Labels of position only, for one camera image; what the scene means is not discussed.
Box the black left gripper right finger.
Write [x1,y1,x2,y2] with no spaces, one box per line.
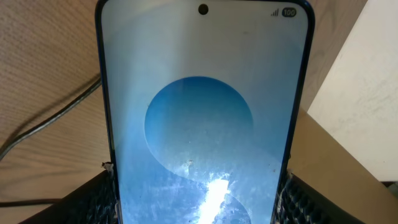
[272,171,363,224]

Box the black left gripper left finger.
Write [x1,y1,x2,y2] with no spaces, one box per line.
[21,162,118,224]

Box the blue Galaxy smartphone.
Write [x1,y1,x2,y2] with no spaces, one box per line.
[95,0,315,224]

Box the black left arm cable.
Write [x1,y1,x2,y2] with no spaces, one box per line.
[0,74,103,208]

